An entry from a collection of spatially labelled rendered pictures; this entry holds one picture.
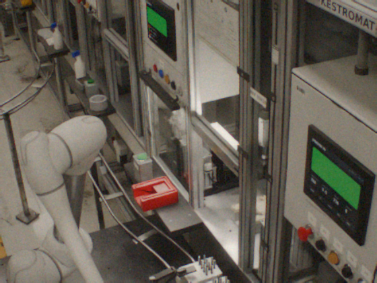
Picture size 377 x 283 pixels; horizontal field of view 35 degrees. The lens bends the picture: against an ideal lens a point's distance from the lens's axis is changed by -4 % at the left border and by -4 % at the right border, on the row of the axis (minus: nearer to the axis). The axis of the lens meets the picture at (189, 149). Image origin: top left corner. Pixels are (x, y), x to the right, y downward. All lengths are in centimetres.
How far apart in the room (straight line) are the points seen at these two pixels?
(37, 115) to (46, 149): 345
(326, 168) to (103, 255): 144
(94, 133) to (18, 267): 62
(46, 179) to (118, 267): 83
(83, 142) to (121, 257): 83
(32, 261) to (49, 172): 51
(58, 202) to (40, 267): 45
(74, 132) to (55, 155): 11
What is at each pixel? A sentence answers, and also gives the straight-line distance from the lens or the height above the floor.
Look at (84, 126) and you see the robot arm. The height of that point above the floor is 148.
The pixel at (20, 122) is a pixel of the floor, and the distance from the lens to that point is 529.
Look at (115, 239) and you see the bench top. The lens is 277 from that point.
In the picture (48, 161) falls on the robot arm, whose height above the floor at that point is 145.
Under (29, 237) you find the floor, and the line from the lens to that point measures 398.
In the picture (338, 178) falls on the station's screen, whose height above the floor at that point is 163.
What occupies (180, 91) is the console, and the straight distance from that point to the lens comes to 228.
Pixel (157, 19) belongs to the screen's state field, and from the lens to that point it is 231.
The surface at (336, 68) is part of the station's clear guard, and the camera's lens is 145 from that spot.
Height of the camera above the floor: 244
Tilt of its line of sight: 32 degrees down
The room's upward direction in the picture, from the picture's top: 2 degrees counter-clockwise
